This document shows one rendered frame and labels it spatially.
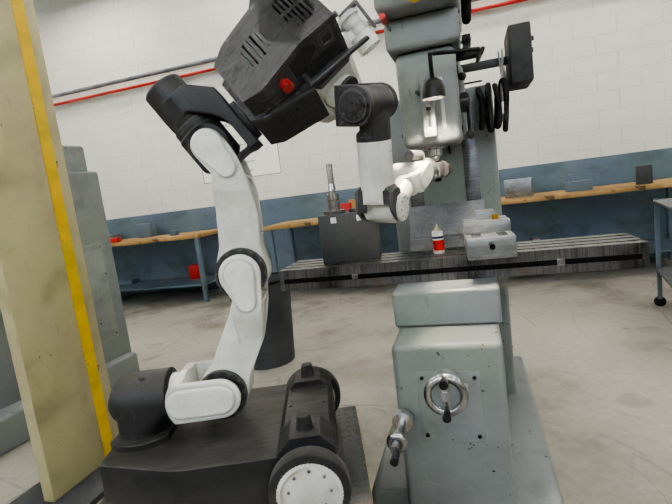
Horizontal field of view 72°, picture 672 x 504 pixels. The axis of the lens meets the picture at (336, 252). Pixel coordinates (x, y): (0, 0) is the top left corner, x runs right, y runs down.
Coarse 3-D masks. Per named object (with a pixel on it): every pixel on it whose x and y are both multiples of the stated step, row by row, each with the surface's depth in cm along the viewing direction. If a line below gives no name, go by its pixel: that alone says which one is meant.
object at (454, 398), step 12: (444, 372) 131; (432, 384) 124; (444, 384) 120; (456, 384) 122; (432, 396) 126; (444, 396) 123; (456, 396) 124; (468, 396) 123; (432, 408) 125; (444, 408) 125; (456, 408) 124; (444, 420) 121
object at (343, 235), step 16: (352, 208) 179; (320, 224) 179; (336, 224) 178; (352, 224) 177; (368, 224) 176; (336, 240) 179; (352, 240) 178; (368, 240) 177; (336, 256) 180; (352, 256) 179; (368, 256) 178
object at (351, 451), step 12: (348, 408) 173; (336, 420) 166; (348, 420) 164; (348, 432) 156; (360, 432) 156; (348, 444) 149; (360, 444) 148; (348, 456) 142; (360, 456) 142; (348, 468) 136; (360, 468) 136; (360, 480) 130; (360, 492) 125
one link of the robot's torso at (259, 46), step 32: (256, 0) 113; (288, 0) 119; (256, 32) 112; (288, 32) 107; (320, 32) 107; (224, 64) 116; (256, 64) 111; (288, 64) 108; (320, 64) 114; (352, 64) 118; (256, 96) 111; (288, 96) 116; (320, 96) 119; (256, 128) 124; (288, 128) 124
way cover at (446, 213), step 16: (416, 208) 208; (432, 208) 205; (448, 208) 203; (464, 208) 201; (480, 208) 199; (416, 224) 205; (432, 224) 203; (448, 224) 201; (416, 240) 203; (432, 240) 200; (448, 240) 198
